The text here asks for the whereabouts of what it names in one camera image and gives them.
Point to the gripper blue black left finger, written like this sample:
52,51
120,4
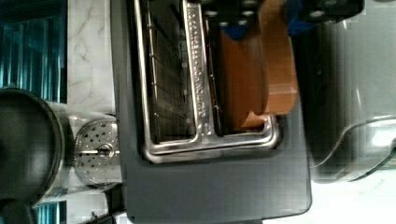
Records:
233,17

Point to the gripper blue black right finger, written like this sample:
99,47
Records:
303,15

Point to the brown toast slice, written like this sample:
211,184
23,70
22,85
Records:
258,73

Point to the black silver toaster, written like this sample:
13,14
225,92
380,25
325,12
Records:
206,179

